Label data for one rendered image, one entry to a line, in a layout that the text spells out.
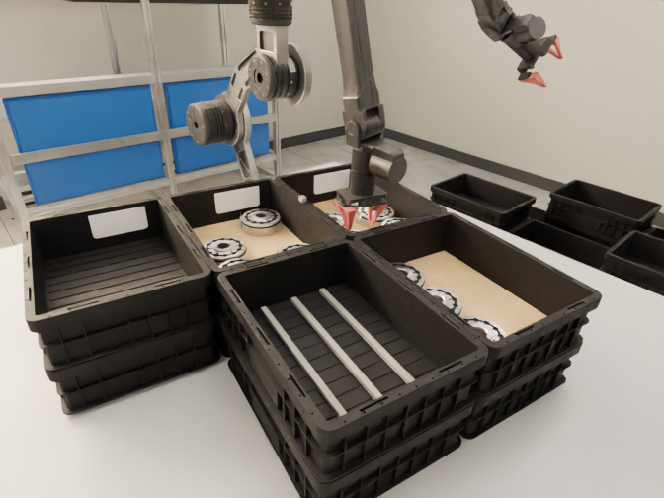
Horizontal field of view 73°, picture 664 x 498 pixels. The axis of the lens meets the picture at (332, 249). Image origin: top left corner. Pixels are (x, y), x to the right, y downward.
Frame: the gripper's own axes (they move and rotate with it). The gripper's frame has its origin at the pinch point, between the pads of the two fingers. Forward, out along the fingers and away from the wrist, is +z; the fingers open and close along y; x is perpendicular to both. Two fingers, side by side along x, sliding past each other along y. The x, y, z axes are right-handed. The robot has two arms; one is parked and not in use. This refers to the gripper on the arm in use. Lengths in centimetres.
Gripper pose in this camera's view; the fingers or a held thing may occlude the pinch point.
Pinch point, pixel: (359, 225)
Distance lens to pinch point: 107.9
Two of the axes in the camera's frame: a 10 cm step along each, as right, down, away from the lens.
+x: -4.4, -4.8, 7.6
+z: -0.4, 8.6, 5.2
